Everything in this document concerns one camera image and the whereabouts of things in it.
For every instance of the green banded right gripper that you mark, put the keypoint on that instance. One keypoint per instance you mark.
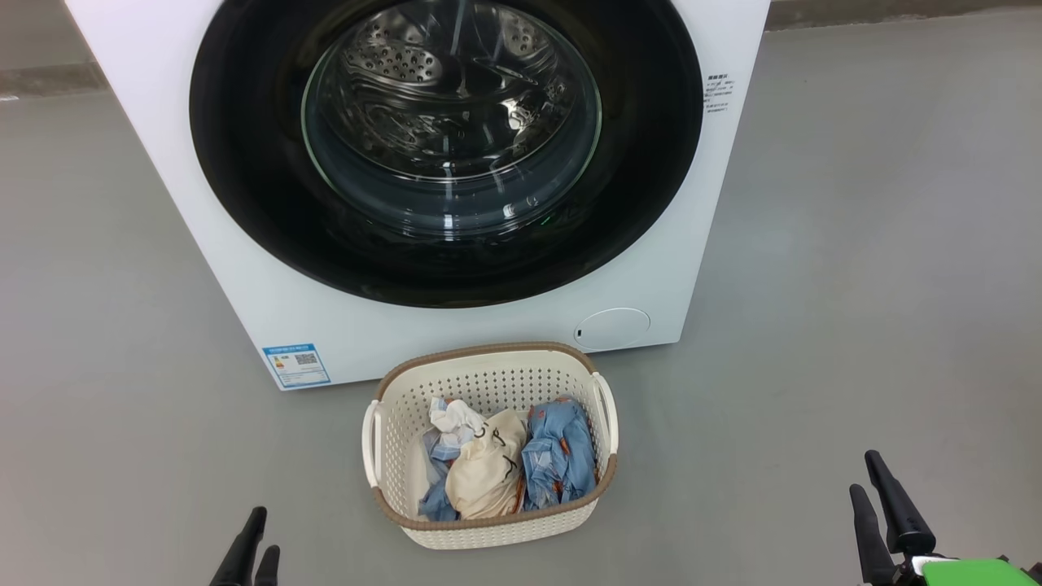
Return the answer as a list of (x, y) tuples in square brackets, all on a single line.
[(977, 574)]

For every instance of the black printed text label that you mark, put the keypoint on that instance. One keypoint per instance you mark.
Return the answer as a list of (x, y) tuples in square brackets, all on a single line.
[(720, 93)]

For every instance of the cream garment with black marks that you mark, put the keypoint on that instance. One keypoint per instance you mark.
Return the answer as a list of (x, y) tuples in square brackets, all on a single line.
[(488, 472)]

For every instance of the round white filter cover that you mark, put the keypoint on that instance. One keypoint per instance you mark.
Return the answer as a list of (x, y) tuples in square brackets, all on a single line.
[(612, 330)]

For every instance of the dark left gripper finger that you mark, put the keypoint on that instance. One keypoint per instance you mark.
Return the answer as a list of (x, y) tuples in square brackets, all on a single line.
[(269, 568), (242, 553)]

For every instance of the cream perforated laundry basket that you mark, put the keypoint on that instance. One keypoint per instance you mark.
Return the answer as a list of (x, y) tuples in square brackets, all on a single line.
[(488, 378)]

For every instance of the white front-load washing machine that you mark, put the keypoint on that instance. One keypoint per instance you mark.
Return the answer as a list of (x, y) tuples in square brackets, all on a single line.
[(244, 317)]

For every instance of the black round glass washer door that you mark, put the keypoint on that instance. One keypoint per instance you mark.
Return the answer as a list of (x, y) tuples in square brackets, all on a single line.
[(244, 203)]

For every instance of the blue energy label sticker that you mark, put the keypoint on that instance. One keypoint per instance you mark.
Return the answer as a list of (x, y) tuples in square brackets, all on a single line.
[(297, 366)]

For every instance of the blue patterned garment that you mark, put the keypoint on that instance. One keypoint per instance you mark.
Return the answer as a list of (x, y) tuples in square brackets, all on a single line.
[(562, 456)]

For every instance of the stainless steel washing machine drum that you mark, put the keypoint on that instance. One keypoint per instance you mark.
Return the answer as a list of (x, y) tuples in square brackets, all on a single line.
[(391, 57)]

